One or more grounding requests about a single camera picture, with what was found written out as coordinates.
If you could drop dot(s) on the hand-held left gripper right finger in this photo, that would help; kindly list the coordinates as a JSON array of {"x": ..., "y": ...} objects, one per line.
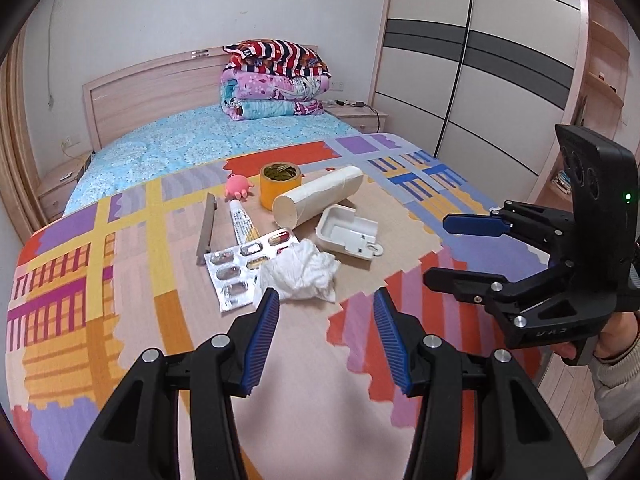
[{"x": 392, "y": 340}]

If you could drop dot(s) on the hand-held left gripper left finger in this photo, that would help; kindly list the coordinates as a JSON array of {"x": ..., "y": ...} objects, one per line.
[{"x": 260, "y": 340}]

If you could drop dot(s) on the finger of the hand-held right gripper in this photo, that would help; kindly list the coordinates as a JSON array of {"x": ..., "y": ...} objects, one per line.
[
  {"x": 475, "y": 225},
  {"x": 465, "y": 285}
]

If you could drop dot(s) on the silver pill blister pack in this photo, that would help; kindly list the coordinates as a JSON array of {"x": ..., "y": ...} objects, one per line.
[{"x": 227, "y": 275}]

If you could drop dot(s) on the white tissue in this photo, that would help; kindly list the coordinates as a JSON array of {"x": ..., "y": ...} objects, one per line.
[{"x": 297, "y": 272}]

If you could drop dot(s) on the white plastic tray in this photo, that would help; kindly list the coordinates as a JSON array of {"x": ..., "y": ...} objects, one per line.
[{"x": 345, "y": 235}]

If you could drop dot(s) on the grey metal strip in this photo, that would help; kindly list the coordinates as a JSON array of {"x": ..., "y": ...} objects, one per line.
[{"x": 206, "y": 232}]

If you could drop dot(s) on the yellow tape roll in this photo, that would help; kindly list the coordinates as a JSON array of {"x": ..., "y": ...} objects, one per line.
[{"x": 280, "y": 190}]

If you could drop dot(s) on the white paper roll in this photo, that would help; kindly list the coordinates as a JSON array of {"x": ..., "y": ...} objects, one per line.
[{"x": 315, "y": 195}]

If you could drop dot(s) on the person's right hand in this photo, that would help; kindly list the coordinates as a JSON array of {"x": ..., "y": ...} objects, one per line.
[{"x": 622, "y": 332}]

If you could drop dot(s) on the stack of books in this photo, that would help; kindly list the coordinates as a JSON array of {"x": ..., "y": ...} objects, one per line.
[{"x": 562, "y": 181}]

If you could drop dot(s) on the white ointment tube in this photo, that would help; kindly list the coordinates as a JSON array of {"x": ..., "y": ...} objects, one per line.
[{"x": 242, "y": 222}]

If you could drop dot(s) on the white sliding wardrobe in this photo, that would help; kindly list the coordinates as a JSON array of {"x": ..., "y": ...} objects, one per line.
[{"x": 500, "y": 85}]

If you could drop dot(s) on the pink octopus toy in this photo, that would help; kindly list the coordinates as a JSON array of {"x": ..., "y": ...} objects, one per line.
[{"x": 237, "y": 187}]

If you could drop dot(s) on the wooden nightstand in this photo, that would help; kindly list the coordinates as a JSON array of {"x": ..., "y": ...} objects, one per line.
[
  {"x": 360, "y": 105},
  {"x": 357, "y": 119},
  {"x": 55, "y": 195}
]

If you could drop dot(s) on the right wooden nightstand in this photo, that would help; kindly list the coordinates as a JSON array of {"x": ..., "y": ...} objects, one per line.
[{"x": 360, "y": 105}]

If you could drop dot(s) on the colourful patterned mat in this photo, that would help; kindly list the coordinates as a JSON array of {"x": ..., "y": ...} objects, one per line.
[{"x": 75, "y": 310}]

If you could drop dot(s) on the wooden bed blue sheet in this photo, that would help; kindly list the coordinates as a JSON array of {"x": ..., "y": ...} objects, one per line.
[{"x": 165, "y": 140}]

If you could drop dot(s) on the teal folded quilt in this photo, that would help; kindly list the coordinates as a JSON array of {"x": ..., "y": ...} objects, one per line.
[{"x": 270, "y": 109}]

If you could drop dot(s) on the pink folded quilt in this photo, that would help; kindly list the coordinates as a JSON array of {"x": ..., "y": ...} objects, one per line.
[{"x": 275, "y": 85}]

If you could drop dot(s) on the striped folded quilt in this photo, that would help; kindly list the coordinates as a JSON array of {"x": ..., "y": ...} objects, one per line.
[{"x": 280, "y": 55}]

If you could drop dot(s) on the wooden headboard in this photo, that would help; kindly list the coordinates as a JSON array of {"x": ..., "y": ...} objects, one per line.
[{"x": 150, "y": 85}]

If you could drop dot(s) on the beige curtain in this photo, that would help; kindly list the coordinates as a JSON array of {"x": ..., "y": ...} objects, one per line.
[{"x": 20, "y": 150}]

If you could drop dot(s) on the pink wall shelf unit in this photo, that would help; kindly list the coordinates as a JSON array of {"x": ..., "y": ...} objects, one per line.
[{"x": 600, "y": 50}]

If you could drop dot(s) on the white wall socket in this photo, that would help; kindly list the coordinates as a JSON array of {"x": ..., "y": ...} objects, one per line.
[{"x": 338, "y": 86}]

